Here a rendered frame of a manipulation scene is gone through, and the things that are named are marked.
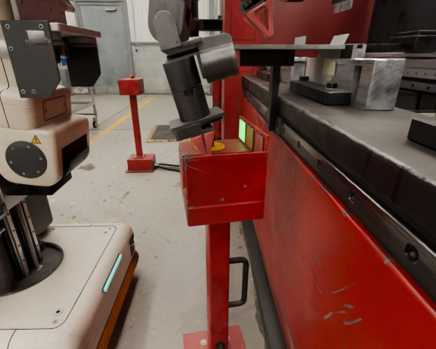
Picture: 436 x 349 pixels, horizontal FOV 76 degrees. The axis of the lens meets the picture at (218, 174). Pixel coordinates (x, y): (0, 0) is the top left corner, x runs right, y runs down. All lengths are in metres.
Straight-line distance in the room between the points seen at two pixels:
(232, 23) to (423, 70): 1.01
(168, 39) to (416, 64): 0.70
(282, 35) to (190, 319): 1.45
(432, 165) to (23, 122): 0.82
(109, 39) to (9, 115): 7.49
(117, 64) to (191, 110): 7.76
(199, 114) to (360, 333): 0.41
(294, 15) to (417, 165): 1.45
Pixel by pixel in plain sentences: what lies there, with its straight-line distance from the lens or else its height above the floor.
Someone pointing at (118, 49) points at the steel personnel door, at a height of 1.12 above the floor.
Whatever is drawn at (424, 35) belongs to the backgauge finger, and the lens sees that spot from 0.93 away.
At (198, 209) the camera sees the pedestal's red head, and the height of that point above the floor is 0.70.
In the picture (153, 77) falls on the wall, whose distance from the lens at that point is 8.07.
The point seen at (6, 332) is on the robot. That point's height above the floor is 0.28.
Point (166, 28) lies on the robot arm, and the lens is 0.50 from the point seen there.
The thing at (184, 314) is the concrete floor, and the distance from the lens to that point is 1.29.
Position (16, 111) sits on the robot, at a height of 0.85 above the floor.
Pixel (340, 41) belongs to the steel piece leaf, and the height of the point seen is 1.01.
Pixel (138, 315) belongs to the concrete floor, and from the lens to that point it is 1.32.
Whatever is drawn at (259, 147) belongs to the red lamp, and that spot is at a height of 0.81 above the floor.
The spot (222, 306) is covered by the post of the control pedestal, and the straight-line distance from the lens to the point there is 0.84.
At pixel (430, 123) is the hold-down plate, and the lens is 0.42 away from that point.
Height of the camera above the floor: 0.98
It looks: 23 degrees down
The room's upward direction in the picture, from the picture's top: straight up
